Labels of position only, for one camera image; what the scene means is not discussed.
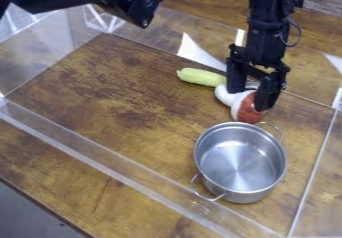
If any silver metal pot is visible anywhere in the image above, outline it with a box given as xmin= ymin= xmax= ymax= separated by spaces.
xmin=189 ymin=122 xmax=287 ymax=204

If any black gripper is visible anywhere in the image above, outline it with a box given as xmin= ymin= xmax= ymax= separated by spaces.
xmin=225 ymin=44 xmax=289 ymax=111

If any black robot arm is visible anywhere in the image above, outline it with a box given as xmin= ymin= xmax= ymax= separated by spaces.
xmin=0 ymin=0 xmax=303 ymax=111

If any red and white toy mushroom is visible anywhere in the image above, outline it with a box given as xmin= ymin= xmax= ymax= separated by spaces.
xmin=213 ymin=84 xmax=265 ymax=124

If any green toy corn cob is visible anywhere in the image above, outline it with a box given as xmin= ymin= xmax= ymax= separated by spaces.
xmin=176 ymin=68 xmax=225 ymax=87

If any clear acrylic enclosure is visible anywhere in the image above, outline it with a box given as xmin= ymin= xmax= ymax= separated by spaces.
xmin=0 ymin=0 xmax=342 ymax=238

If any black cable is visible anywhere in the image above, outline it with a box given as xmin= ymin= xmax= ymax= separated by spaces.
xmin=279 ymin=15 xmax=303 ymax=48

